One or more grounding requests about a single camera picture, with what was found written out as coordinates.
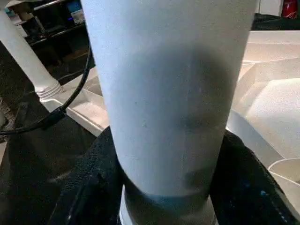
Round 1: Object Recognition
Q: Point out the red can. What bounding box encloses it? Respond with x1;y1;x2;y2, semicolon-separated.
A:
281;0;300;19

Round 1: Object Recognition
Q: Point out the white plastic table leg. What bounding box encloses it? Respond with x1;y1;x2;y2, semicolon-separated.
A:
0;4;64;104
81;0;255;225

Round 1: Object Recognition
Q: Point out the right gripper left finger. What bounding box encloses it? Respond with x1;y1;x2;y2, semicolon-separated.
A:
50;124;125;225

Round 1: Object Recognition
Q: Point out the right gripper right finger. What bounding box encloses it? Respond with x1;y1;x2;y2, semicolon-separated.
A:
210;130;298;225

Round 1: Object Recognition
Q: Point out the black shelf unit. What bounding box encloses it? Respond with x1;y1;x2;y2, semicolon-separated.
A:
9;0;91;78

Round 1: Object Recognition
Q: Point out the white plastic table top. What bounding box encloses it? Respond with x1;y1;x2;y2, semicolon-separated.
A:
37;30;300;225

